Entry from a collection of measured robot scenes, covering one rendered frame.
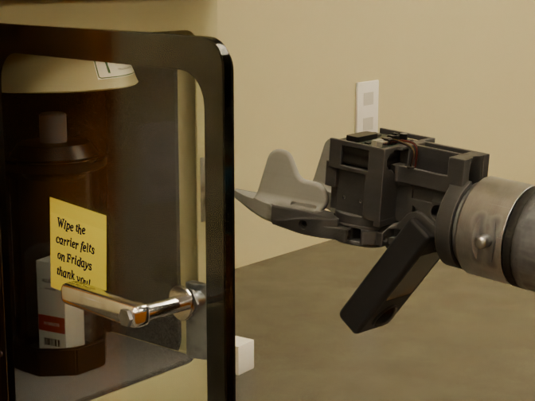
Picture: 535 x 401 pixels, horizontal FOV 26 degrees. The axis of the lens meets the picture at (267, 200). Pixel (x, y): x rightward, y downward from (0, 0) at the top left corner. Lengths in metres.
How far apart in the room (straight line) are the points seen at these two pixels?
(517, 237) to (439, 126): 1.64
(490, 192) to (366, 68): 1.38
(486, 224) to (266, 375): 0.65
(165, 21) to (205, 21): 0.06
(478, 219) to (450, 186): 0.04
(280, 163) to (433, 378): 0.58
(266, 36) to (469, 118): 0.72
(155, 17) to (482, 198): 0.45
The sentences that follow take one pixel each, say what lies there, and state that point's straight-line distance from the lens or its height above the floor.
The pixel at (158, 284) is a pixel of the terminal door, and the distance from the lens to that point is 0.85.
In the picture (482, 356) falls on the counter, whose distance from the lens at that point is 1.54.
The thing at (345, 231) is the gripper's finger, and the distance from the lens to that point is 0.90.
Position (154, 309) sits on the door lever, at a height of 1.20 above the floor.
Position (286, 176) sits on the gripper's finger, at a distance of 0.93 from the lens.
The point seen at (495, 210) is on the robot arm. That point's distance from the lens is 0.84.
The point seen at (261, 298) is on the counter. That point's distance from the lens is 1.76.
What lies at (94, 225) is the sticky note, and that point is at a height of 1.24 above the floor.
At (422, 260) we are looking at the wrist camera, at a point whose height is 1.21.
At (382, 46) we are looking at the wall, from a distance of 2.25.
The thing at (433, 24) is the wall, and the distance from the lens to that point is 2.40.
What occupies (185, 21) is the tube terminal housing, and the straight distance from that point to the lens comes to 1.20.
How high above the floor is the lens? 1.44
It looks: 12 degrees down
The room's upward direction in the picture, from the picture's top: straight up
